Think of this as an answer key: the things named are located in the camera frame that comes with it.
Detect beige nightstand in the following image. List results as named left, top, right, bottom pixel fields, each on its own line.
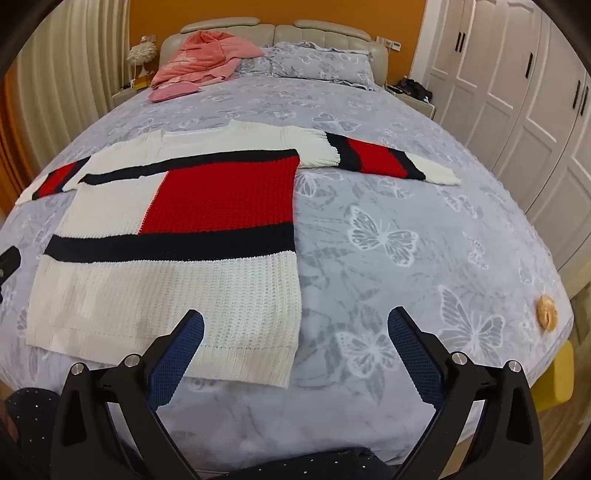
left=112, top=78, right=155, bottom=109
left=385, top=85, right=435, bottom=121

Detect black bag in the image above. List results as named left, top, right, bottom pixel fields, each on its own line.
left=388, top=78, right=434, bottom=103

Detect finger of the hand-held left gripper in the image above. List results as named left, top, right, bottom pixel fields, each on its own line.
left=0, top=246, right=21, bottom=303

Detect grey butterfly pillow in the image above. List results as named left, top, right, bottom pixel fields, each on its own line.
left=261, top=41, right=374, bottom=88

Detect orange round scrunchie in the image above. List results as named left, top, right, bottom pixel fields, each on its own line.
left=536, top=295, right=558, bottom=332

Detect white feather lamp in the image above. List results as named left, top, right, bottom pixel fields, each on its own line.
left=127, top=42, right=158, bottom=79

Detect orange curtain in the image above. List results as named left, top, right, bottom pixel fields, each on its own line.
left=0, top=74, right=29, bottom=199

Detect white wardrobe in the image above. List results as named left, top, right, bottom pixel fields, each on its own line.
left=409, top=0, right=591, bottom=301

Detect pink folded cloth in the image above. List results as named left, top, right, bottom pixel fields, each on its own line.
left=148, top=82, right=201, bottom=102

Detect beige padded headboard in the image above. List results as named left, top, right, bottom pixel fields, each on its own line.
left=159, top=17, right=389, bottom=88

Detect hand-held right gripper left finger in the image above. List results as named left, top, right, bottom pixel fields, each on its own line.
left=50, top=309, right=205, bottom=480

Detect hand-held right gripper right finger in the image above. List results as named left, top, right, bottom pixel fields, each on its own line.
left=387, top=305, right=543, bottom=480

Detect dark dotted pants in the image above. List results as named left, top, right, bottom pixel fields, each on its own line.
left=0, top=388, right=398, bottom=480

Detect yellow stool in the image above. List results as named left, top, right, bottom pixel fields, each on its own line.
left=538, top=344, right=575, bottom=409

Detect white red navy knit sweater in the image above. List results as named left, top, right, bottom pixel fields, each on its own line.
left=14, top=119, right=462, bottom=388

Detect pink hooded garment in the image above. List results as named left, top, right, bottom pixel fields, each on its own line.
left=151, top=31, right=266, bottom=90

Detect bed with grey butterfly cover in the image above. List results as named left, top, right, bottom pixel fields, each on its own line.
left=0, top=39, right=575, bottom=467

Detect cream curtain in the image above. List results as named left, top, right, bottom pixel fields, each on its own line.
left=14, top=0, right=132, bottom=162

